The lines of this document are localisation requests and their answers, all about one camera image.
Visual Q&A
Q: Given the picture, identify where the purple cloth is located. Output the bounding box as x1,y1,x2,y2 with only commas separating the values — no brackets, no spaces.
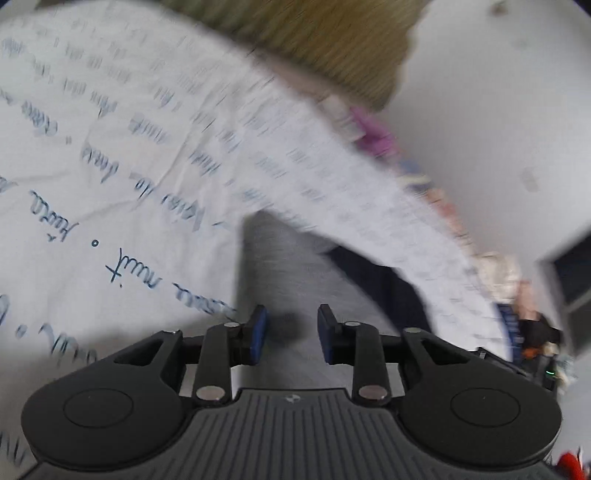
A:
347,105,403,158

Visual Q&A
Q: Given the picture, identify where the dark window with white frame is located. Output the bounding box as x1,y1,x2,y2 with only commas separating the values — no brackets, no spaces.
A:
536,233,591,354

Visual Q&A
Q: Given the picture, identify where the grey and navy small garment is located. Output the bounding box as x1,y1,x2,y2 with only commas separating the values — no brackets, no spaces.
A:
238,211,432,389

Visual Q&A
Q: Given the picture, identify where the olive striped blanket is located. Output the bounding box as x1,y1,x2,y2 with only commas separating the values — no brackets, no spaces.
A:
159,0,437,112

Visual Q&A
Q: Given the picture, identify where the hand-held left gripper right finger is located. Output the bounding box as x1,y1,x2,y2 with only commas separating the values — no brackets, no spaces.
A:
317,304,477,408

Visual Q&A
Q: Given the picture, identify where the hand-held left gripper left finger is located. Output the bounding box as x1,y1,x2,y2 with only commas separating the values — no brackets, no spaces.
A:
112,304,270,408

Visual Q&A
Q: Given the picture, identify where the patterned quilt edge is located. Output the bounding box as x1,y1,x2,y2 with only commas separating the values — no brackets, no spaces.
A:
318,92,528,315

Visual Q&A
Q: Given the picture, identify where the white printed bedsheet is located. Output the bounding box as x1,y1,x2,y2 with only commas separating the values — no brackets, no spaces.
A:
0,0,515,480

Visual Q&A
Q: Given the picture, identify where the red cloth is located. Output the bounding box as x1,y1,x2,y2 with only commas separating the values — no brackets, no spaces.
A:
555,451,586,480

